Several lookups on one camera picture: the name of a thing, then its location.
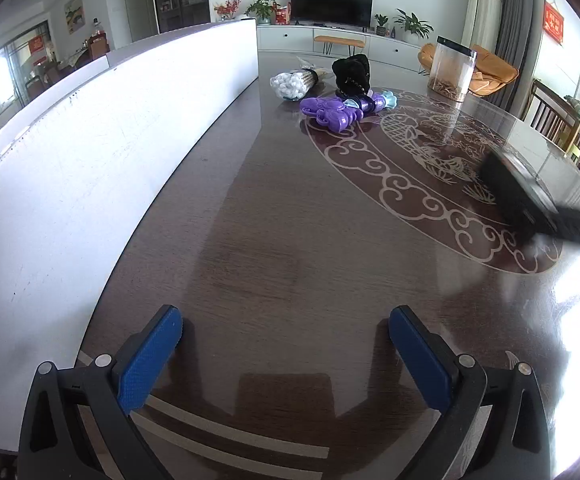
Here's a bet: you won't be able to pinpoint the black plush pouch with chain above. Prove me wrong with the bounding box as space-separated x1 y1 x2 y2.
331 53 373 98

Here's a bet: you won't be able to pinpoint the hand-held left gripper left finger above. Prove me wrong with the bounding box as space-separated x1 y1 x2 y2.
17 304 186 480

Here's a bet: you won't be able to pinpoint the dark wooden slatted chair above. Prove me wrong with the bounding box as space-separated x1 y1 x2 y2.
522 78 580 153

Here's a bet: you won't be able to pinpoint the black television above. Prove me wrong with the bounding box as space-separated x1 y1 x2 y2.
290 0 375 28

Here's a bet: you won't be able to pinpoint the broad leaf potted plant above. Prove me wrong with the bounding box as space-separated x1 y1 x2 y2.
394 8 435 43

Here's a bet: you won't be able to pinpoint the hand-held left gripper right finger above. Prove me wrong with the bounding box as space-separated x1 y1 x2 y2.
387 304 553 480

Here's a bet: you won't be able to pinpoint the white television cabinet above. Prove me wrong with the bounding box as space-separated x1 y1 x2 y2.
257 24 438 73

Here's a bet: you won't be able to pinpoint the orange lounge chair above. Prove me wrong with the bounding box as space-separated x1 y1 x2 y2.
417 42 520 98

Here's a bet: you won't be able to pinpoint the white door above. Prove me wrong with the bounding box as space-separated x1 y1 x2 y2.
121 0 153 43

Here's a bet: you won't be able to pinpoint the leafy potted plant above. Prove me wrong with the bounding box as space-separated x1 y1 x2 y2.
244 0 278 26

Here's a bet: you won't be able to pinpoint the purple plastic toy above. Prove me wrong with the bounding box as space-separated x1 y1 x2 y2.
300 97 366 133

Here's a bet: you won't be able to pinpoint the grey curtain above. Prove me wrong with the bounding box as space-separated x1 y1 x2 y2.
490 0 546 113

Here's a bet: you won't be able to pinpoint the covered standing air conditioner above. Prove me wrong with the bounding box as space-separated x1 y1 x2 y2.
461 0 505 53

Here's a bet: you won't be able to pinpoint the wooden bench with metal legs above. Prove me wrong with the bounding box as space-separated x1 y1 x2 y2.
314 35 368 57

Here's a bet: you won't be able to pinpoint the framed wall painting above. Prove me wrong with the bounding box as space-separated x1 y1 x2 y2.
65 0 85 35

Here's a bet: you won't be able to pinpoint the red flowers in vase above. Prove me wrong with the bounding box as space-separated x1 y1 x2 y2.
213 0 243 22

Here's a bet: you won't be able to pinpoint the black rectangular box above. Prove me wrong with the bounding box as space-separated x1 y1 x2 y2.
479 149 563 236

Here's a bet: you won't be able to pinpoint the clear bag of cotton swabs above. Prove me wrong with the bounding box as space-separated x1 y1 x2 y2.
269 56 336 103

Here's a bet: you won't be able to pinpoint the clear jar with black lid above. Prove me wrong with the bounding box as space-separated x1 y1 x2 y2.
429 36 477 103

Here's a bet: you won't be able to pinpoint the red wall hanging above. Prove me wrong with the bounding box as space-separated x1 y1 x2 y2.
543 1 566 43

